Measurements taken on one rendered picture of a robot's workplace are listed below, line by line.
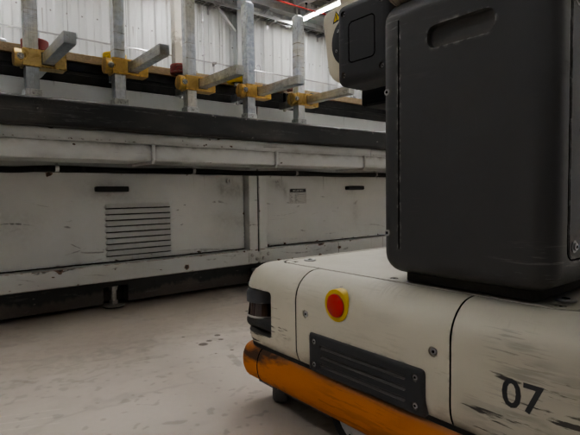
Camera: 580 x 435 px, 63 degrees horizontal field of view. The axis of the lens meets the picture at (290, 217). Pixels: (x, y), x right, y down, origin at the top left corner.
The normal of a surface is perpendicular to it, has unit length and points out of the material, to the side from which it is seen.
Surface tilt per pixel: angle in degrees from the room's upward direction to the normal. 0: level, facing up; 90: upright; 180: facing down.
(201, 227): 90
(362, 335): 90
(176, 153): 90
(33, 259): 90
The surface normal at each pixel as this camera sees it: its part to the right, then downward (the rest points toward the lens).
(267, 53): 0.62, 0.04
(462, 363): -0.78, 0.04
